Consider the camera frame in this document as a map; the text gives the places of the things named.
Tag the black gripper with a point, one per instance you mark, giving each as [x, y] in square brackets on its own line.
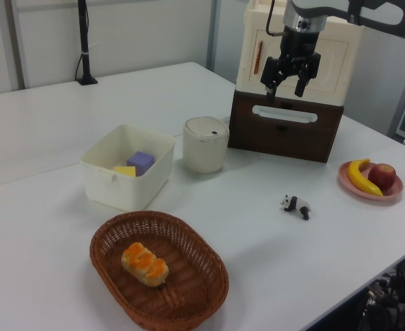
[299, 45]

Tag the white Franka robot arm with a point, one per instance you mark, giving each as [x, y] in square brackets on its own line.
[378, 13]

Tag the cream plastic storage box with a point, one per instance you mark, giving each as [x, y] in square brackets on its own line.
[340, 55]

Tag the dark brown wooden cabinet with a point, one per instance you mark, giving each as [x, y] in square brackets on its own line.
[278, 146]

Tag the small white lidded trash can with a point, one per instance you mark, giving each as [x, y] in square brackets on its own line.
[204, 151]

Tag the yellow banana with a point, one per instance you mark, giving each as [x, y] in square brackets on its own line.
[355, 177]

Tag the panda figurine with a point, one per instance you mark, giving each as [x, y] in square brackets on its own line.
[297, 204]

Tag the red apple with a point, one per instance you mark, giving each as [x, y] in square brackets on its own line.
[382, 176]

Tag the pink plate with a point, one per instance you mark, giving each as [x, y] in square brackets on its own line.
[395, 193]

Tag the purple cube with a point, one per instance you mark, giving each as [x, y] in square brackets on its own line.
[140, 161]

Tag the yellow cube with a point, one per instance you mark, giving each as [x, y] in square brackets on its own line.
[125, 171]

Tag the white plastic bin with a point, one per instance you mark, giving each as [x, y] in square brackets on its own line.
[126, 191]

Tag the orange-topped bread loaf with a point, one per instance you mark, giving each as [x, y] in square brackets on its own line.
[144, 263]

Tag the brown wicker basket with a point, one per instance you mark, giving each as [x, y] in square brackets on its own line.
[188, 296]

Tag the black camera stand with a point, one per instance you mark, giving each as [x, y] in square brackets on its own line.
[84, 41]

